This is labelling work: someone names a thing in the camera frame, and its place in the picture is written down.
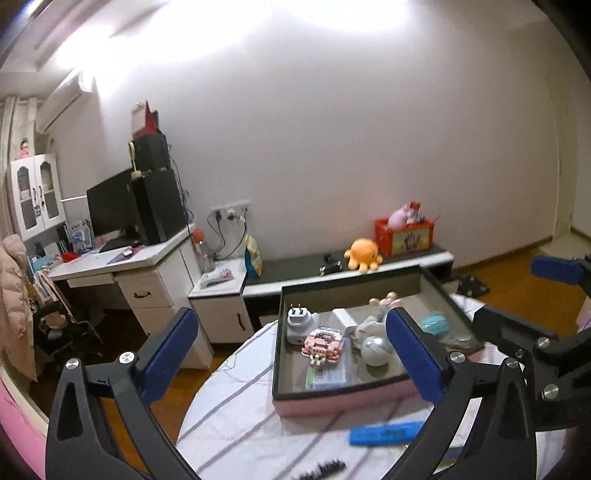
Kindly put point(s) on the small pink doll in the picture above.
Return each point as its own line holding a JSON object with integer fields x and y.
{"x": 25, "y": 150}

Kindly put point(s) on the white air conditioner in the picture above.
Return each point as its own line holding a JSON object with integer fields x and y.
{"x": 64, "y": 104}

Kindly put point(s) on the red desk calendar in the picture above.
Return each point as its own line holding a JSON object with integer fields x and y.
{"x": 145, "y": 120}

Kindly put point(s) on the pink storage box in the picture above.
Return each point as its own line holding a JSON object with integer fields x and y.
{"x": 332, "y": 404}

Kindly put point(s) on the pink down coat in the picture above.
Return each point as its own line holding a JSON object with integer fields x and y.
{"x": 16, "y": 304}

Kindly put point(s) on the black computer tower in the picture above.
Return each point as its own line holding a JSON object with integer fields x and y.
{"x": 159, "y": 207}

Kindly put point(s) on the small wooden ornament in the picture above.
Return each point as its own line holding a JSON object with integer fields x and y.
{"x": 135, "y": 173}

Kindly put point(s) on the orange octopus plush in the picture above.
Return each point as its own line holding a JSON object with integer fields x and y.
{"x": 362, "y": 254}

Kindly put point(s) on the white wall power outlet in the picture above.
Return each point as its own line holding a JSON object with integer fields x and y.
{"x": 231, "y": 210}

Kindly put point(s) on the pink blanket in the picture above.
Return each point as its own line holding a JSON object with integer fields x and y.
{"x": 18, "y": 434}

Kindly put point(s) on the white desk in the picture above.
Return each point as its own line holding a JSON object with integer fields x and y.
{"x": 152, "y": 295}

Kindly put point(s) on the small white box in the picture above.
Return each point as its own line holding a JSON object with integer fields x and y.
{"x": 344, "y": 317}

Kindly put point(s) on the small black gadget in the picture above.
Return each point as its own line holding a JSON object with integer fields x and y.
{"x": 330, "y": 267}

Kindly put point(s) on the white glass-door cabinet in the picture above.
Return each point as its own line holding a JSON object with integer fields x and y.
{"x": 34, "y": 198}

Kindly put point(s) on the black comb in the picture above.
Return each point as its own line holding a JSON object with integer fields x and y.
{"x": 318, "y": 468}

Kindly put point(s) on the silver round ball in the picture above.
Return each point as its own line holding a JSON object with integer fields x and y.
{"x": 377, "y": 351}

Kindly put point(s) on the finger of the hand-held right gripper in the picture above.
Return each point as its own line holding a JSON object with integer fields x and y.
{"x": 508, "y": 325}
{"x": 556, "y": 270}

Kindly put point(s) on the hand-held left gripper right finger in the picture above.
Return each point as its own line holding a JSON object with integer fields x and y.
{"x": 418, "y": 350}

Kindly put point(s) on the teal plastic case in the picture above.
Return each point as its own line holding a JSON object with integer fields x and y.
{"x": 436, "y": 323}

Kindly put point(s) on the black computer monitor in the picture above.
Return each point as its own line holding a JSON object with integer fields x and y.
{"x": 111, "y": 203}

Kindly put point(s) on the green striped packet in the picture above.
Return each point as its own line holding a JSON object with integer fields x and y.
{"x": 328, "y": 377}

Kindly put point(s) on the striped hanging cloth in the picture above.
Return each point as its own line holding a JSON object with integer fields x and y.
{"x": 48, "y": 290}

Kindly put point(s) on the black floor scale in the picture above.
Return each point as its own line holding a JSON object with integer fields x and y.
{"x": 472, "y": 286}

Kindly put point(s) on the blue comb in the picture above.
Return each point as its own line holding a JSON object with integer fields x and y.
{"x": 385, "y": 434}

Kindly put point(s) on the clear bottle red cap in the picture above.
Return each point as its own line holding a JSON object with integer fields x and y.
{"x": 205, "y": 254}

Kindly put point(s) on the small beige pink figurine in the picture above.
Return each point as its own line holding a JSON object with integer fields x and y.
{"x": 387, "y": 303}

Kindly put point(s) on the black keyboard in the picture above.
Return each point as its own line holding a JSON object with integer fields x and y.
{"x": 120, "y": 244}

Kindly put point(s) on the pink plush toy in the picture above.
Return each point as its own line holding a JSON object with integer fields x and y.
{"x": 399, "y": 217}

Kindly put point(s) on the pink brick toy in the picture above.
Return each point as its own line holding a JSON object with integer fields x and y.
{"x": 323, "y": 346}

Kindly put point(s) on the small white bedside cabinet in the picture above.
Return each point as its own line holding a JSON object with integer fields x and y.
{"x": 221, "y": 318}

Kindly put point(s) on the pink flat packet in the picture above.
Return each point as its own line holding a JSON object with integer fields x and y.
{"x": 217, "y": 275}

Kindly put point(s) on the white door frame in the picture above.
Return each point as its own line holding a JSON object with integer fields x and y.
{"x": 565, "y": 161}

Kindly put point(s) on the yellow snack bag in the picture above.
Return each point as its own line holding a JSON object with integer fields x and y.
{"x": 253, "y": 258}

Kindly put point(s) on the red storage crate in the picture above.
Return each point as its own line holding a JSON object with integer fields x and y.
{"x": 406, "y": 240}

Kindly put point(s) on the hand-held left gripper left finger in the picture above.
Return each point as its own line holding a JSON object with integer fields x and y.
{"x": 168, "y": 353}

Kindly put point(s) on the purple mouse pad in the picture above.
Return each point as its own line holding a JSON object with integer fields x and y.
{"x": 141, "y": 256}

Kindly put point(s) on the black speaker box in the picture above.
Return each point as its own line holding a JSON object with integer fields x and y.
{"x": 150, "y": 152}

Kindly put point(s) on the black office chair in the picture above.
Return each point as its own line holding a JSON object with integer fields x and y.
{"x": 69, "y": 332}

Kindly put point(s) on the red paper packet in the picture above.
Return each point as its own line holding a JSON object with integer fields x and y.
{"x": 415, "y": 210}

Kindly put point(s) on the white charger plug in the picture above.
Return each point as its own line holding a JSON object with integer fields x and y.
{"x": 300, "y": 325}

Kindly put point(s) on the low dark-topped cabinet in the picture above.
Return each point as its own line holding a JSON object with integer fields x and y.
{"x": 295, "y": 265}

